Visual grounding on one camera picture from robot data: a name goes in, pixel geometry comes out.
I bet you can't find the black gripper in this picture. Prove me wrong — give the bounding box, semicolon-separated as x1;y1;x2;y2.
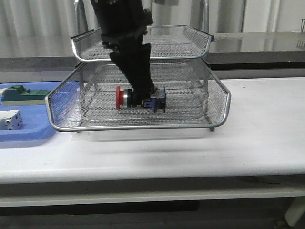
91;0;155;106

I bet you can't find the red emergency stop button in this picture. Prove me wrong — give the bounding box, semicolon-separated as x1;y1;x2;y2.
116;86;167;113

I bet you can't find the grey stone counter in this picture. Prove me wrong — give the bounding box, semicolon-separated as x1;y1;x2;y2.
0;32;305;83

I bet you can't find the blue plastic tray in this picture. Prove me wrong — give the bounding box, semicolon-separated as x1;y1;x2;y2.
0;82;60;147

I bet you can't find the green electrical module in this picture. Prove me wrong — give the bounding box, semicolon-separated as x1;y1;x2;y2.
0;85;50;106

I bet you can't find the white circuit breaker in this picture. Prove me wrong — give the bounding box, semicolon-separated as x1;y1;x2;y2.
0;110;23;130

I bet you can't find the small metal pins stand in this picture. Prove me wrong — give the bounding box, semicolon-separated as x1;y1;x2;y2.
300;19;305;33

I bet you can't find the white table leg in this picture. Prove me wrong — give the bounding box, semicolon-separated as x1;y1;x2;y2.
284;197;305;227

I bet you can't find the grey metal rack frame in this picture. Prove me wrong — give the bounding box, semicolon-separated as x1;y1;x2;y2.
74;0;216;133

